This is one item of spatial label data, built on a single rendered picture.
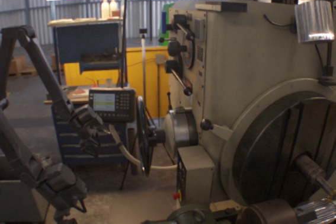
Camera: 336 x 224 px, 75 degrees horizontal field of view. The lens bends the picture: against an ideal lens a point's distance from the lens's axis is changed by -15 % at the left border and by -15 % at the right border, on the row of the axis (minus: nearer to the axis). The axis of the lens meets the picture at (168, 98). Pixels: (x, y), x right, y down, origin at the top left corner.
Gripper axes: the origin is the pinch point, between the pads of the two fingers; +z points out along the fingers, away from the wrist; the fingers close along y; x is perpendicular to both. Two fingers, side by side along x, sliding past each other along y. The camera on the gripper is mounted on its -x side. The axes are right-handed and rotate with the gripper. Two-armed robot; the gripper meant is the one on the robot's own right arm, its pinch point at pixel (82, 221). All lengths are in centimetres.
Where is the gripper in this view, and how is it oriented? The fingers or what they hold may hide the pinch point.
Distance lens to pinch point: 90.2
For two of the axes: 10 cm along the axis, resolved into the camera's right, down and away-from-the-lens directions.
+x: -8.6, 5.0, 0.9
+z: 5.0, 7.9, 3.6
